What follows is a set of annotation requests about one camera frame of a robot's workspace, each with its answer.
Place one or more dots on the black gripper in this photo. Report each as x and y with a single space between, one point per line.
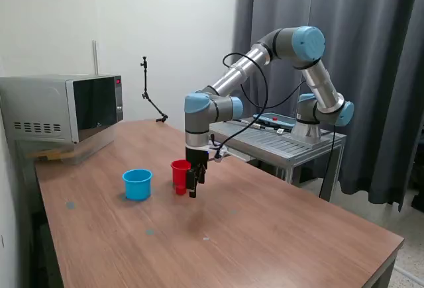
196 157

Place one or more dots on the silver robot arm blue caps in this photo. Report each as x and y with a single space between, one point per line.
238 73

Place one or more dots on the red plastic cup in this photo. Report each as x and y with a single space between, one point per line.
179 173

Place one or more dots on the blue plastic cup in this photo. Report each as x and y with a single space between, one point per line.
137 189

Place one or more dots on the blue teach pendant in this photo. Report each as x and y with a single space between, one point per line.
265 117

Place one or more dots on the grey metal robot stand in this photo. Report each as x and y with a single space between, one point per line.
281 144

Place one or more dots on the small white code tag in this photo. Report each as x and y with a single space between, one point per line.
280 131

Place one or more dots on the wooden block stack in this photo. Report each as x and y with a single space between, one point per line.
49 155

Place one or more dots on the silver microwave oven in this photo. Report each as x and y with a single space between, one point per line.
39 102

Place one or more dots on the grey curtain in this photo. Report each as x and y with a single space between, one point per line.
391 102

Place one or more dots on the black object by curtain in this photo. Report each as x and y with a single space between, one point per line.
418 201

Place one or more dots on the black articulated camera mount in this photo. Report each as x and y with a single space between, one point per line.
144 95

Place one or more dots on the white wall pipe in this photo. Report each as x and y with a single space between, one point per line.
95 59

